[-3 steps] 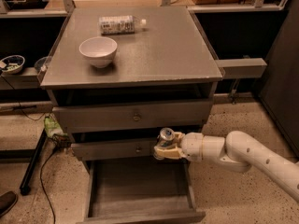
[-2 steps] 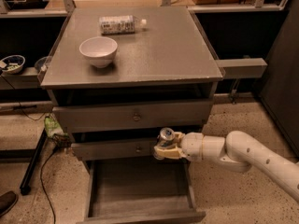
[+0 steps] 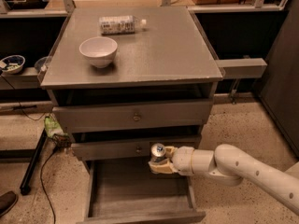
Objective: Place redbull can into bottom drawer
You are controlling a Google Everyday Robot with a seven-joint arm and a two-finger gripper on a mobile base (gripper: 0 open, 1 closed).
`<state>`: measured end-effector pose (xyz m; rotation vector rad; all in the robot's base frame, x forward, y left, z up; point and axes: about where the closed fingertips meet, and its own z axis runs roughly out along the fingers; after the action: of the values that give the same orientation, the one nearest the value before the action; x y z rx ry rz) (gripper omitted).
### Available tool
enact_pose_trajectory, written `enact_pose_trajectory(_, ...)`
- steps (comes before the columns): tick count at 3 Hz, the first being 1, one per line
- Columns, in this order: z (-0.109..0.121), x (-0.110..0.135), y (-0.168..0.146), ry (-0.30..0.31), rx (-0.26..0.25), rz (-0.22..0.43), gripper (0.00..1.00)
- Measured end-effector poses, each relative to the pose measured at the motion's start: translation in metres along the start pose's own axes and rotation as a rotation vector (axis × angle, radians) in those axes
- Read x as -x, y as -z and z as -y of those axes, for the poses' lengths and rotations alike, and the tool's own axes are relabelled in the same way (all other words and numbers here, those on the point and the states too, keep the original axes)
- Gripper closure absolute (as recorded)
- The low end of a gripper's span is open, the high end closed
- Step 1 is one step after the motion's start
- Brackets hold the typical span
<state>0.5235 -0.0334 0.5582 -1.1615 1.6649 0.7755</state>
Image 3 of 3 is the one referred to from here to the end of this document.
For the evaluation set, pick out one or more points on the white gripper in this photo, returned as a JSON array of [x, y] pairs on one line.
[[182, 161]]

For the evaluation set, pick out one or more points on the silver blue redbull can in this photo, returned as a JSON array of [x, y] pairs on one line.
[[157, 152]]

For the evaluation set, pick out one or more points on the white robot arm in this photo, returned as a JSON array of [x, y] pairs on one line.
[[228, 165]]

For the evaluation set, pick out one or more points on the grey middle drawer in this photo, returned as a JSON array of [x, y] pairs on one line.
[[128, 148]]

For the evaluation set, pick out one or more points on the grey open bottom drawer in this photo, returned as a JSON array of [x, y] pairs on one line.
[[126, 191]]

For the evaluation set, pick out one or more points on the grey top drawer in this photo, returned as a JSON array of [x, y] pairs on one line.
[[115, 117]]

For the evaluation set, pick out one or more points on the grey drawer cabinet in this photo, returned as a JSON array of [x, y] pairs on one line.
[[168, 61]]

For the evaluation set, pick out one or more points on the green snack bag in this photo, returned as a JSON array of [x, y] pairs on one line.
[[54, 130]]

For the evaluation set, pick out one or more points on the grey side shelf bar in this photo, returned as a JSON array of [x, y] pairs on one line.
[[242, 68]]

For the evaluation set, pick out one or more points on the white ceramic bowl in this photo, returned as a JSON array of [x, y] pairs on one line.
[[99, 51]]

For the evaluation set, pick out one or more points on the black metal table leg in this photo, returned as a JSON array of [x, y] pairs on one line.
[[25, 184]]

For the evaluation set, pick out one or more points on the plastic water bottle lying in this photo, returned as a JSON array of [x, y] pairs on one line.
[[118, 25]]

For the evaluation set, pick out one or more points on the small clear cup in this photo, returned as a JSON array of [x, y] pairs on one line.
[[42, 64]]

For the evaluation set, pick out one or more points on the dark shoe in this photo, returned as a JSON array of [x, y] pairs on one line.
[[7, 201]]

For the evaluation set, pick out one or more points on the blue patterned bowl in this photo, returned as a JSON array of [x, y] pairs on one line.
[[12, 64]]

